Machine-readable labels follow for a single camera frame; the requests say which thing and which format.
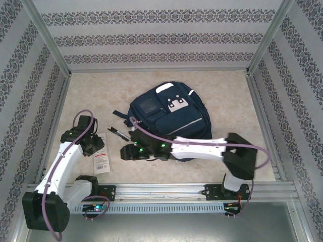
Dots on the metal frame post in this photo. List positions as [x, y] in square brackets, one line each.
[48, 35]
[270, 35]

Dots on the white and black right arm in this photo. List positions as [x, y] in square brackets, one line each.
[199, 148]

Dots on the grey metal tray panel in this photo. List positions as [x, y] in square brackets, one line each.
[161, 229]

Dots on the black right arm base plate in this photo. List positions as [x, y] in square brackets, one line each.
[213, 192]

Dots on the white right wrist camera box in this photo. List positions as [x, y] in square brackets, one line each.
[133, 129]

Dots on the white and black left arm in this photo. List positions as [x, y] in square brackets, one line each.
[60, 164]

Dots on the black marker pen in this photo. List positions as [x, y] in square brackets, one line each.
[118, 133]

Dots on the navy blue backpack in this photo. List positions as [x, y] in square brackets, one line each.
[181, 118]

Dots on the aluminium mounting rail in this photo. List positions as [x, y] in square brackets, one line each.
[161, 192]

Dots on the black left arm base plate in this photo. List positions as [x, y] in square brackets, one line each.
[108, 191]

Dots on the metal side rail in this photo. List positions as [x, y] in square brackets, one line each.
[265, 121]
[54, 106]

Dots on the white and red packet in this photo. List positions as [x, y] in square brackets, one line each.
[102, 164]

